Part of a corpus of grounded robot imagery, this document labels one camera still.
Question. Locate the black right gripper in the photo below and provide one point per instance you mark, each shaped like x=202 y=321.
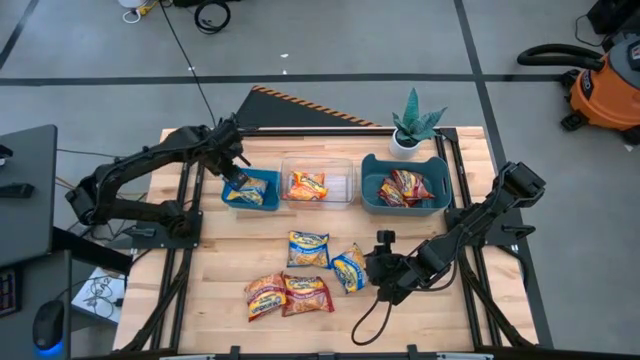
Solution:
x=395 y=275

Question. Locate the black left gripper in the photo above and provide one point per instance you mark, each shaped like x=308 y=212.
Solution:
x=232 y=162

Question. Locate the blue Maruchan noodle pack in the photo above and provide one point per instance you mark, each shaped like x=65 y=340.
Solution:
x=350 y=270
x=252 y=192
x=308 y=249

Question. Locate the orange Maruchan noodle pack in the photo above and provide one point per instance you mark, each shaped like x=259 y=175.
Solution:
x=306 y=186
x=265 y=296

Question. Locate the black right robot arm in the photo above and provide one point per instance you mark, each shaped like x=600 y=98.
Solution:
x=475 y=220

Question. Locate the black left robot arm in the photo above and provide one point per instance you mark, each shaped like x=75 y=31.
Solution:
x=150 y=155

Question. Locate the small blue plastic bin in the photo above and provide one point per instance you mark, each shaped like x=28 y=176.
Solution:
x=272 y=190

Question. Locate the black ramp with orange stripes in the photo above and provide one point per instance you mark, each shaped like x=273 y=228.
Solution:
x=280 y=112

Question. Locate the large teal plastic bin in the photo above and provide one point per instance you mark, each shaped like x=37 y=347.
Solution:
x=435 y=200

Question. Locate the clear plastic bin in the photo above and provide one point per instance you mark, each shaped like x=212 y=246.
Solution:
x=342 y=185

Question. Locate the green plant in white pot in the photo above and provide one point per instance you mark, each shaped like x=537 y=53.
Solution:
x=412 y=122

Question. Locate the yellow plug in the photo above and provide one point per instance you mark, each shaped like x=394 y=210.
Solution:
x=148 y=6

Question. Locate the grey desk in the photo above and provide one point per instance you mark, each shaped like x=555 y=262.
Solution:
x=27 y=220

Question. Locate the flat black remote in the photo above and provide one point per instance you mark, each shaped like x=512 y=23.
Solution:
x=16 y=190

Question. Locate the black computer mouse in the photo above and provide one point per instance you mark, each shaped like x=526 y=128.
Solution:
x=48 y=325

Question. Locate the dark keypad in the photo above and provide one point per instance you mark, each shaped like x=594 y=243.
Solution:
x=9 y=292

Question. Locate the orange shop vacuum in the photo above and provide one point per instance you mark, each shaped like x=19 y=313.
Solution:
x=607 y=92

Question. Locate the black box on floor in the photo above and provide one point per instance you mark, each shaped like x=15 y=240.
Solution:
x=617 y=15

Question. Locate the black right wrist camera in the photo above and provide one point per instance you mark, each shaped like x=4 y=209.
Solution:
x=385 y=242

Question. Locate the black aluminium frame rail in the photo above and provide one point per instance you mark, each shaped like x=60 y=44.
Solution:
x=492 y=310
x=160 y=300
x=180 y=300
x=325 y=131
x=471 y=310

